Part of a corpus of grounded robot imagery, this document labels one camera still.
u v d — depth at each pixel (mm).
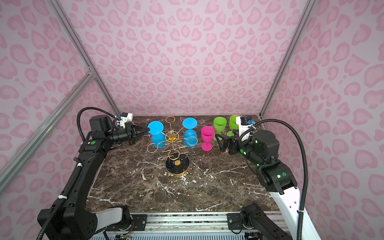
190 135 803
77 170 448
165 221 752
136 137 643
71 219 374
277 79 975
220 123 967
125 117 678
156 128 706
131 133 617
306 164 419
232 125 962
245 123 497
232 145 518
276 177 405
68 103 739
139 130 678
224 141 519
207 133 927
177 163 921
